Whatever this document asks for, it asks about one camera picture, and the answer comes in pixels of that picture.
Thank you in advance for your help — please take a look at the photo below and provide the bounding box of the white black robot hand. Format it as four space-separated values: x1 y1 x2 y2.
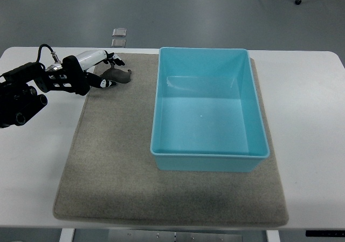
63 50 125 95

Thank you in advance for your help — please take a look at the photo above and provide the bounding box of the brown hippo toy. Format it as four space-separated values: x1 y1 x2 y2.
100 67 132 84

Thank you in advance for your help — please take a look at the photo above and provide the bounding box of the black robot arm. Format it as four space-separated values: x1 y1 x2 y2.
1 44 65 128

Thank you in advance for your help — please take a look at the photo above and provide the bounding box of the blue plastic box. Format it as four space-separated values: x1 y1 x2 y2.
150 47 270 172

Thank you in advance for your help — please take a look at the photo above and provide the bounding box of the lower floor socket plate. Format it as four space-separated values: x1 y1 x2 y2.
111 38 126 47

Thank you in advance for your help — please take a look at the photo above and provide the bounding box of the floor socket plate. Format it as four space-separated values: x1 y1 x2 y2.
112 28 127 37
111 38 126 47

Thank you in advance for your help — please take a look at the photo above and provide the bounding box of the upper floor socket plate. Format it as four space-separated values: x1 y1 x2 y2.
112 28 127 37

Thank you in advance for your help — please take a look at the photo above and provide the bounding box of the grey felt mat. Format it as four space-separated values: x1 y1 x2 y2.
53 54 288 227

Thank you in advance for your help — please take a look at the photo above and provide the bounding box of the black table control panel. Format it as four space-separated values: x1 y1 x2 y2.
305 230 345 238

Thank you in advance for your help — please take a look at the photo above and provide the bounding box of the metal table frame bar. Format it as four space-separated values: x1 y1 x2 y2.
59 229 281 241

